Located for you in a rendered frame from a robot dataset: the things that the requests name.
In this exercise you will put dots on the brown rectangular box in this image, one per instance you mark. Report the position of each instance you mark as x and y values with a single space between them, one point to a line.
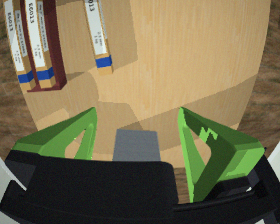
17 43

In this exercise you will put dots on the long tan cardboard box with blue bands and white label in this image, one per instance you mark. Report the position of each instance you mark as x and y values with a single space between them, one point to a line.
38 42

